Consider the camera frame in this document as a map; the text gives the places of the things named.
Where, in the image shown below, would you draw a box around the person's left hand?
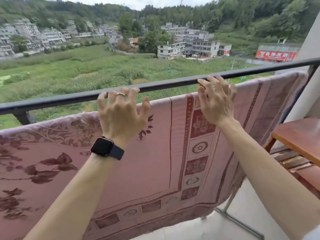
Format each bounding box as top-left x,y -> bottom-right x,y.
97,87 -> 151,148

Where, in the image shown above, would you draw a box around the person's right hand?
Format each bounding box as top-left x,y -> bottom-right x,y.
197,75 -> 237,128

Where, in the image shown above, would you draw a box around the person's left forearm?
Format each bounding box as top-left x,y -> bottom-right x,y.
24,147 -> 125,240

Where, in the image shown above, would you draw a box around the person's right forearm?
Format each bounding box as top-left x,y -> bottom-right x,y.
217,118 -> 320,240

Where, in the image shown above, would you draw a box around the black metal balcony railing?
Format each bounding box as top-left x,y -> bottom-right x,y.
0,57 -> 320,126

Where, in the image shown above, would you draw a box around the green overgrown field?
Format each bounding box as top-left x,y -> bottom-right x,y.
0,43 -> 275,130

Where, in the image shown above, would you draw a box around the group of grey village houses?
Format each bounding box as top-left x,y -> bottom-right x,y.
157,22 -> 232,60

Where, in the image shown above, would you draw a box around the black smartwatch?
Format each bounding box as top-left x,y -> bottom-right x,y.
90,136 -> 125,161

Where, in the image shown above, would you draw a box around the pink floral patterned blanket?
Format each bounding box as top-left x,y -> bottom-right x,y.
0,71 -> 308,240

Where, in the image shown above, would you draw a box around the red billboard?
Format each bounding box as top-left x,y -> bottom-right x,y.
255,50 -> 298,63

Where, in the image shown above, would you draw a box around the forested hillside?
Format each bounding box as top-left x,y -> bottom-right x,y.
0,0 -> 320,56

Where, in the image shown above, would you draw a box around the brown wooden table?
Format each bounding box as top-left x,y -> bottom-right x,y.
263,117 -> 320,168

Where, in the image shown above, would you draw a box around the cluster of white hillside buildings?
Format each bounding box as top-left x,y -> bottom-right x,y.
0,19 -> 123,58

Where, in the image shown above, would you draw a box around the brown wooden slatted bench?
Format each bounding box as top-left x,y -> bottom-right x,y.
269,145 -> 320,193

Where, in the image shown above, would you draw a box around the grey metal drying rack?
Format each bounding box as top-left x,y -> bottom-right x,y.
214,181 -> 265,240

